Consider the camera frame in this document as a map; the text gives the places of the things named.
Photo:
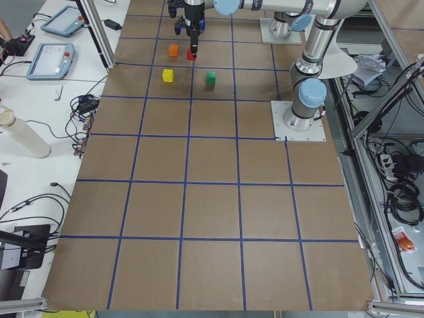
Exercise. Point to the brown paper table mat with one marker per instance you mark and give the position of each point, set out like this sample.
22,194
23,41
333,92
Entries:
185,200

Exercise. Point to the white power strip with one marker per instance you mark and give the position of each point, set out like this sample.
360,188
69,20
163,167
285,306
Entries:
387,166

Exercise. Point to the red snack packet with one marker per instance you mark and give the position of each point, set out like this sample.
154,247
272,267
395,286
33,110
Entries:
403,241

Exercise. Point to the yellow wooden block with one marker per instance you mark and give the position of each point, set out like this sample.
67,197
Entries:
168,75

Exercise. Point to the green wooden block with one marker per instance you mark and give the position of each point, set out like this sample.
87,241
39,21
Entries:
211,77

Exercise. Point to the upper teach pendant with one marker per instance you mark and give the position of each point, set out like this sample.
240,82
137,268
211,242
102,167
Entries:
65,22

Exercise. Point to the teach pendant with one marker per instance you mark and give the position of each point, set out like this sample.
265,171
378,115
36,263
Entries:
52,61
65,22

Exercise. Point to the lower teach pendant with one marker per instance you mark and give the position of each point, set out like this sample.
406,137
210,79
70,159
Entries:
52,61

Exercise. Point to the black power adapter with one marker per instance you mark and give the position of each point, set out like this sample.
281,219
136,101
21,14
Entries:
112,24

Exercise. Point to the red wooden block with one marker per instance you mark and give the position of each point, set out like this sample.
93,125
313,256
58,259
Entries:
189,55

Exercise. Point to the hex key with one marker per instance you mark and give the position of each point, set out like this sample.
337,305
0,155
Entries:
59,93

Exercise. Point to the crumpled white paper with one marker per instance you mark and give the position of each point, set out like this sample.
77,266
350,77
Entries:
369,67

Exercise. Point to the orange wooden block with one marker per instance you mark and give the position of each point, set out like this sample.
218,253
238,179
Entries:
174,50

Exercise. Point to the black camera stand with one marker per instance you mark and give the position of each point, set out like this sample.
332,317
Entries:
24,248

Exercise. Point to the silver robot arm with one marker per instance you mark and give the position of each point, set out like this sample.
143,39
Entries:
328,18
298,21

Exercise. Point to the aluminium frame post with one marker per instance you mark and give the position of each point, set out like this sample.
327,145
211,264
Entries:
93,22

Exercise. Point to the white cardboard tube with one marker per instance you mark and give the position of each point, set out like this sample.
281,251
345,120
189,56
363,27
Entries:
20,132

